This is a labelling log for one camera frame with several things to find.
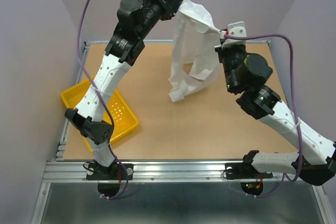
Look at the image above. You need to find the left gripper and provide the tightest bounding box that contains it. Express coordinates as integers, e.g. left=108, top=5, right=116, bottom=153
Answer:
left=136, top=0, right=182, bottom=38

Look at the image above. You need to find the white long sleeve shirt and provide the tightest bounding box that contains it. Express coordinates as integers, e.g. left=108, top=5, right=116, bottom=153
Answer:
left=169, top=0, right=220, bottom=102

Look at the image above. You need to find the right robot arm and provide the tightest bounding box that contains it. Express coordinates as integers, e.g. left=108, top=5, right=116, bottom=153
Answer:
left=215, top=24, right=335, bottom=186

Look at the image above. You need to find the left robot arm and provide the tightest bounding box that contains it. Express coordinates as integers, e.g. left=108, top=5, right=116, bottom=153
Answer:
left=65, top=0, right=183, bottom=179

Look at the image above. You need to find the yellow plastic tray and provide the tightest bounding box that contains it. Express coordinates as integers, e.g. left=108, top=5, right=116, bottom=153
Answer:
left=60, top=80, right=139, bottom=161

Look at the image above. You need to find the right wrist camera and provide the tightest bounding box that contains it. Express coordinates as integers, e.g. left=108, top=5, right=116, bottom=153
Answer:
left=222, top=21, right=247, bottom=48

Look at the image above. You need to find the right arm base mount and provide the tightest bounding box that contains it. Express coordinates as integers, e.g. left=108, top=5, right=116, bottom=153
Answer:
left=222, top=163, right=273, bottom=196

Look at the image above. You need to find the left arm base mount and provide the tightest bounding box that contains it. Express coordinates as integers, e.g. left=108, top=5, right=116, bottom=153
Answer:
left=83, top=161, right=134, bottom=200

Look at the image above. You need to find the aluminium front rail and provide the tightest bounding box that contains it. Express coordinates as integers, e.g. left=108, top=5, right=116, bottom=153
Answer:
left=41, top=158, right=323, bottom=183

